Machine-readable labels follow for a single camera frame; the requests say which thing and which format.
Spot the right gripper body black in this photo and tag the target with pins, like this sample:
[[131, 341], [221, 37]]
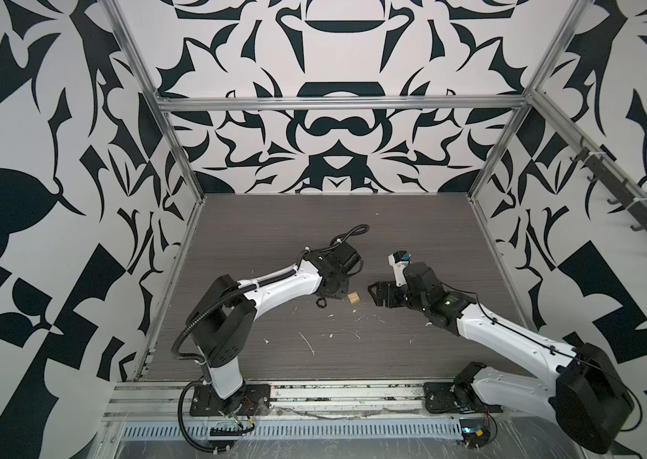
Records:
[[415, 302]]

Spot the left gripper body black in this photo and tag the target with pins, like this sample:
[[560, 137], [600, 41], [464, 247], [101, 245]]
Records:
[[341, 290]]

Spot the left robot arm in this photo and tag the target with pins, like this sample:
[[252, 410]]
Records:
[[218, 328]]

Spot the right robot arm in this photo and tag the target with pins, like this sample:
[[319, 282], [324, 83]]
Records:
[[576, 387]]

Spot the small green circuit board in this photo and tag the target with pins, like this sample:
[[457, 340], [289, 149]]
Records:
[[477, 433]]

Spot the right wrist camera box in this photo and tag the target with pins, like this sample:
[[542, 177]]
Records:
[[399, 260]]

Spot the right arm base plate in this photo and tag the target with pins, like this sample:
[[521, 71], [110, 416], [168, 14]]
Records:
[[451, 398]]

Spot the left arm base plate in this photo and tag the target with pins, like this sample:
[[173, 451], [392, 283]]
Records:
[[247, 401]]

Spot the white cable duct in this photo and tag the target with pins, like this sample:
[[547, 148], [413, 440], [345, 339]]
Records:
[[309, 429]]

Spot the black hook rail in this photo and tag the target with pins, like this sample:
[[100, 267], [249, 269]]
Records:
[[625, 193]]

